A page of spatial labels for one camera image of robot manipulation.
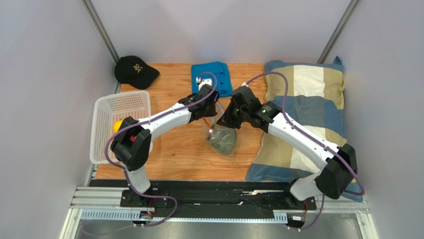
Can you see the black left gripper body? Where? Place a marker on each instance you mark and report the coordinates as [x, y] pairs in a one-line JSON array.
[[209, 110]]

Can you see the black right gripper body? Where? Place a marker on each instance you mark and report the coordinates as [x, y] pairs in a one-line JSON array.
[[230, 115]]

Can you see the clear zip top bag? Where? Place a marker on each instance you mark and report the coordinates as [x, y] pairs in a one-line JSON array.
[[210, 123]]

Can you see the yellow fake pear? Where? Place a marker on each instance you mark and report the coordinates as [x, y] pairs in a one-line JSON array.
[[116, 126]]

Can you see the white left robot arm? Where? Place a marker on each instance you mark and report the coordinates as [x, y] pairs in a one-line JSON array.
[[131, 143]]

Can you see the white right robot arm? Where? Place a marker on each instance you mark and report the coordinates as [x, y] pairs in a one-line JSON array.
[[337, 164]]

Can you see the green netted fake melon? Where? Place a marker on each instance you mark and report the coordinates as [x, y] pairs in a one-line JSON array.
[[223, 141]]

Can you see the folded blue shirt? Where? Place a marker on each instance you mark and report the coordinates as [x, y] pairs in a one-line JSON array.
[[220, 70]]

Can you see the striped blue beige pillow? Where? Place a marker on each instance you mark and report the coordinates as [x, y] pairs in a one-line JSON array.
[[315, 100]]

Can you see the black baseball cap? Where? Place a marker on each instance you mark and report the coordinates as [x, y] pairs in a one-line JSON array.
[[133, 71]]

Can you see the white plastic basket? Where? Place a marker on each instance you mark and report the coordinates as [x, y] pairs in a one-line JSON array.
[[110, 109]]

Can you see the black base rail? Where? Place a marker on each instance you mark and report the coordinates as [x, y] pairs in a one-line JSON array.
[[191, 201]]

